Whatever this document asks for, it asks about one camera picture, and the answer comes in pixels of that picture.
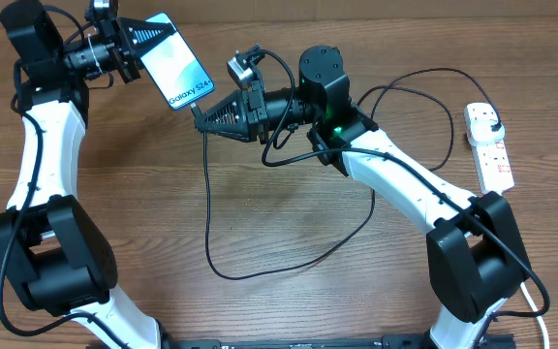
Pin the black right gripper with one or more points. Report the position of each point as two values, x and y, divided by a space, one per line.
249 110

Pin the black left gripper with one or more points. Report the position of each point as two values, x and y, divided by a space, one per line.
134 32

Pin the blue Samsung Galaxy smartphone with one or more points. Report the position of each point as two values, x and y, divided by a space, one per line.
176 70

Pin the white power strip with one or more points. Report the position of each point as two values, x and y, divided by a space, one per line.
492 161

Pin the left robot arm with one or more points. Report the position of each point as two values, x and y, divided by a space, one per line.
51 252

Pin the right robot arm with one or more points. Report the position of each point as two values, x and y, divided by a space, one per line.
476 256

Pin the white charger plug adapter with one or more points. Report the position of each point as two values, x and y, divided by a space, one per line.
482 133

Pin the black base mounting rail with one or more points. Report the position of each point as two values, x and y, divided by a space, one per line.
303 343

